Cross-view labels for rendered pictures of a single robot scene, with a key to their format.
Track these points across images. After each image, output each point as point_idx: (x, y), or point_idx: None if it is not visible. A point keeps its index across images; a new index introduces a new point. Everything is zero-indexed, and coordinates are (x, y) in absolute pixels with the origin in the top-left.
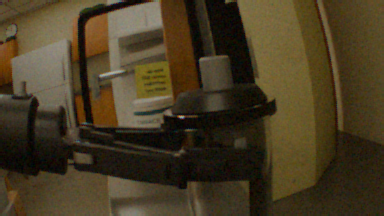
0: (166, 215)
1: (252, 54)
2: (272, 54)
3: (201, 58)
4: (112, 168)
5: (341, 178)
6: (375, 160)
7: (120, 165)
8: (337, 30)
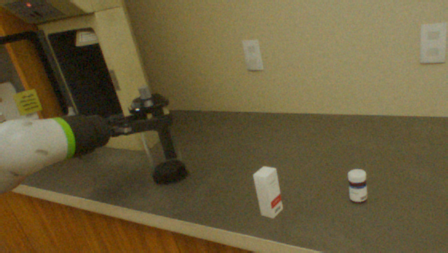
0: (88, 174)
1: (114, 78)
2: (125, 76)
3: (140, 88)
4: (139, 129)
5: (179, 132)
6: (198, 119)
7: (142, 127)
8: (139, 41)
